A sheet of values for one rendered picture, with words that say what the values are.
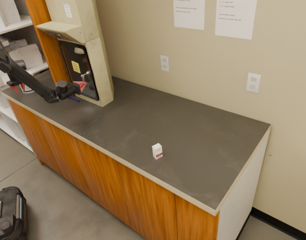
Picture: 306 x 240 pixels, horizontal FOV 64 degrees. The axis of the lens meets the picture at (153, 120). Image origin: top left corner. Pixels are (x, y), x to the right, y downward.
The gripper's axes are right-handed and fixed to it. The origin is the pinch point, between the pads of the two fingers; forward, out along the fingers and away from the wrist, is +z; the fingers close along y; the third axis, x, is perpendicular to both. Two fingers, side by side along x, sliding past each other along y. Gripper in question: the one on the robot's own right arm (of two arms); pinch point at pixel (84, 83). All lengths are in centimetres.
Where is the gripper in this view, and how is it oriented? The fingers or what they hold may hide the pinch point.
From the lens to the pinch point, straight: 172.2
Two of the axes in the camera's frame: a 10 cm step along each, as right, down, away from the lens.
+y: -7.8, -3.1, 5.5
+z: 6.2, -5.1, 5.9
